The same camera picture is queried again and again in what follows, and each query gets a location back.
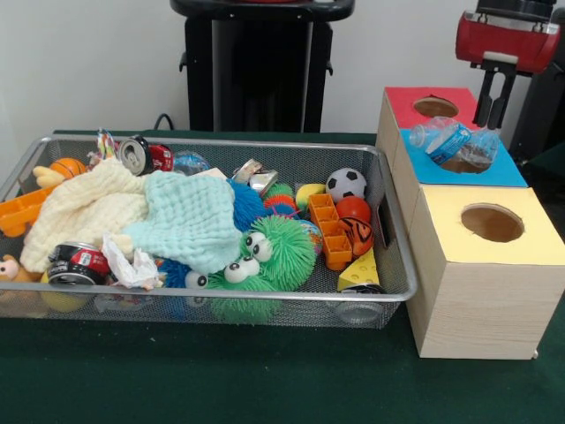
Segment shallow clear mesh bin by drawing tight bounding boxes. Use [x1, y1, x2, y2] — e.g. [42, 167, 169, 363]
[0, 134, 418, 329]

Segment large green spiky ball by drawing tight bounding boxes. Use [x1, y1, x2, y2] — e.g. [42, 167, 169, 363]
[243, 212, 317, 291]

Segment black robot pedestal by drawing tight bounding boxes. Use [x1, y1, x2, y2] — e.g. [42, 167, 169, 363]
[179, 13, 335, 133]

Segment crushed clear plastic bottle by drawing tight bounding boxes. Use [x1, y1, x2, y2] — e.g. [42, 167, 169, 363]
[409, 117, 502, 170]

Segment orange toy block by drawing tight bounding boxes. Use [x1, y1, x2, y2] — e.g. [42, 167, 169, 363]
[308, 193, 354, 270]

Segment small red ball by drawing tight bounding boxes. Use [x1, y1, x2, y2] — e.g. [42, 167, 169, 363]
[335, 195, 373, 223]

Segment yellow cheese wedge toy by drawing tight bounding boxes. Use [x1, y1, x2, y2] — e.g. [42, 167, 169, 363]
[337, 247, 381, 292]

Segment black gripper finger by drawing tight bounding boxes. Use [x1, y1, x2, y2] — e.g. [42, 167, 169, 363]
[474, 65, 500, 127]
[491, 69, 517, 131]

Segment small green spiky ball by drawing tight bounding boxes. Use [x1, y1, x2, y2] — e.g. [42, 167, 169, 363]
[206, 258, 275, 323]

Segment wooden box with three holes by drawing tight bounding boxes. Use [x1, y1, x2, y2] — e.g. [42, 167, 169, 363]
[377, 86, 565, 360]

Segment cream muslin cloth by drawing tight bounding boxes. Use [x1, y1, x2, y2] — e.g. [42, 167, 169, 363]
[19, 159, 151, 273]

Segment small soccer ball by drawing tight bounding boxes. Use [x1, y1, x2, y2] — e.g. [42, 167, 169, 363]
[327, 168, 368, 204]

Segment mint green muslin cloth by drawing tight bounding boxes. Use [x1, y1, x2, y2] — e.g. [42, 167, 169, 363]
[124, 170, 244, 275]

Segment blue spiky rubber ball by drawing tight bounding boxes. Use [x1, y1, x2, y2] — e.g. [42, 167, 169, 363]
[230, 179, 267, 232]

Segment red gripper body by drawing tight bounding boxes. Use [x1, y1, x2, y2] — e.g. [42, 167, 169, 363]
[456, 11, 562, 75]

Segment red and black soda can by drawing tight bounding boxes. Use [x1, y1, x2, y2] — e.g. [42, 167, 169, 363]
[47, 242, 111, 287]

